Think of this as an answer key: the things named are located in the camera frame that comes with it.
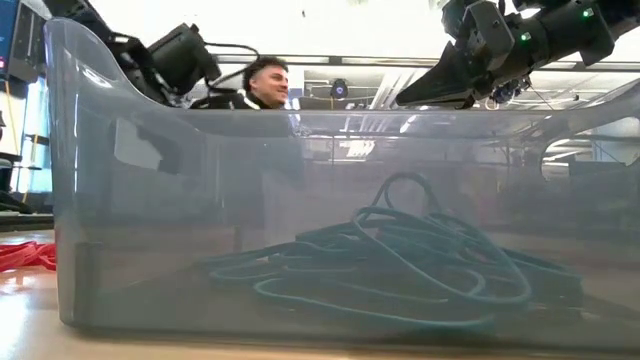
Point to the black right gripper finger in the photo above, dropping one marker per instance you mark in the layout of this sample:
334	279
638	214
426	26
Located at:
440	85

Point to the blue rubber band tangle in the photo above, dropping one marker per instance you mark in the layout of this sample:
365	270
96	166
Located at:
390	190
300	300
550	272

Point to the red rubber band tangle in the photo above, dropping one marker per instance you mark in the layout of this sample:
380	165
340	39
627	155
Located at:
25	255

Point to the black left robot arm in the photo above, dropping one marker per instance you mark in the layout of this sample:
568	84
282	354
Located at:
100	35

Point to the black hanging ceiling device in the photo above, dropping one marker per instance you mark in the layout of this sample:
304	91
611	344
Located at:
510	92

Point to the person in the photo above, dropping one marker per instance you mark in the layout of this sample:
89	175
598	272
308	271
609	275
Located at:
265	80

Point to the smoky grey plastic basket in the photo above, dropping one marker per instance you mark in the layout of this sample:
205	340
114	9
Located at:
125	225

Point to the computer monitor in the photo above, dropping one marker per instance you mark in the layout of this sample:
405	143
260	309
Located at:
7	30

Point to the black round camera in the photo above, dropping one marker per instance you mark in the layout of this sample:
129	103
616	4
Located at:
339	90

